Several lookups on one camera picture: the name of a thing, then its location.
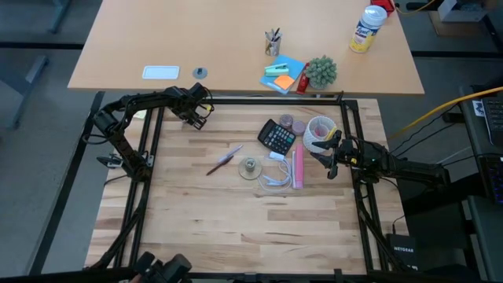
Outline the orange sticky note pad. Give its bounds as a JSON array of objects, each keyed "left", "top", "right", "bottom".
[{"left": 273, "top": 74, "right": 296, "bottom": 90}]

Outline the black bulky device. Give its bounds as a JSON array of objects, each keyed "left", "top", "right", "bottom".
[{"left": 132, "top": 251, "right": 194, "bottom": 283}]

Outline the pink ruler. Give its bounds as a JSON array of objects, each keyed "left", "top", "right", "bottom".
[{"left": 292, "top": 143, "right": 306, "bottom": 190}]

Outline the yellow cable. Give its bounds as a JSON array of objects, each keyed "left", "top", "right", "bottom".
[{"left": 388, "top": 86, "right": 503, "bottom": 138}]

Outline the green cactus plant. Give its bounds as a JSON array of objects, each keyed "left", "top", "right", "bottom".
[{"left": 304, "top": 55, "right": 339, "bottom": 90}]

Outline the white textured pen cup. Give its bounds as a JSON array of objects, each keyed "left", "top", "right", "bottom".
[{"left": 302, "top": 116, "right": 338, "bottom": 154}]

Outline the red object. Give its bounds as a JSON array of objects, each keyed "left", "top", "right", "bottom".
[{"left": 370, "top": 0, "right": 396, "bottom": 17}]

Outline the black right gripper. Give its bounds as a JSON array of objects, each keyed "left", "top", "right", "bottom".
[{"left": 310, "top": 134, "right": 359, "bottom": 181}]

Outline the red stapler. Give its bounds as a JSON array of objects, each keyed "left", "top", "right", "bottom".
[{"left": 296, "top": 62, "right": 311, "bottom": 95}]

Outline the black aluminium frame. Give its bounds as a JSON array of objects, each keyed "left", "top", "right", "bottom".
[{"left": 29, "top": 88, "right": 418, "bottom": 283}]

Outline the white lamp power cable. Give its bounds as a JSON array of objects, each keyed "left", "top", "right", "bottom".
[{"left": 257, "top": 151, "right": 294, "bottom": 194}]

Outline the small pink round cap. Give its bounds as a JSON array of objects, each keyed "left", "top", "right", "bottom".
[{"left": 291, "top": 119, "right": 307, "bottom": 137}]

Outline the grey furniture leg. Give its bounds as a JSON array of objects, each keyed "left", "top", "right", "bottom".
[{"left": 10, "top": 54, "right": 50, "bottom": 130}]

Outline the black calculator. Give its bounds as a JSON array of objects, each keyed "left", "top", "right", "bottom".
[{"left": 257, "top": 119, "right": 297, "bottom": 156}]

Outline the mint green stapler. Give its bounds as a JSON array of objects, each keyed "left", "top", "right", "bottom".
[{"left": 264, "top": 62, "right": 290, "bottom": 78}]

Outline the blue notebook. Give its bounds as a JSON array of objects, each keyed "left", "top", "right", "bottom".
[{"left": 259, "top": 54, "right": 307, "bottom": 95}]

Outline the white rectangular tray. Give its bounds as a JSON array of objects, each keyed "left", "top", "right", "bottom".
[{"left": 141, "top": 64, "right": 181, "bottom": 81}]

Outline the yellow disinfectant wipes canister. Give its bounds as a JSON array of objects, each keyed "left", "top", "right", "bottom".
[{"left": 348, "top": 5, "right": 388, "bottom": 54}]

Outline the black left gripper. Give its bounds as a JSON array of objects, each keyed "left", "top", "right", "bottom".
[{"left": 172, "top": 82, "right": 215, "bottom": 131}]

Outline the black network switch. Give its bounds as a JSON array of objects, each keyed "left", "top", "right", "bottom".
[{"left": 386, "top": 233, "right": 419, "bottom": 272}]

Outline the backlit black keyboard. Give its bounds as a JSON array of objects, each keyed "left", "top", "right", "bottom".
[{"left": 483, "top": 156, "right": 503, "bottom": 206}]

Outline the metal cup with pens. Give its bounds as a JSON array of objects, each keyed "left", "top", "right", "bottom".
[{"left": 264, "top": 27, "right": 284, "bottom": 58}]

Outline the light wooden desk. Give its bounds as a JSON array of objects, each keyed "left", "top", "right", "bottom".
[{"left": 67, "top": 0, "right": 425, "bottom": 96}]

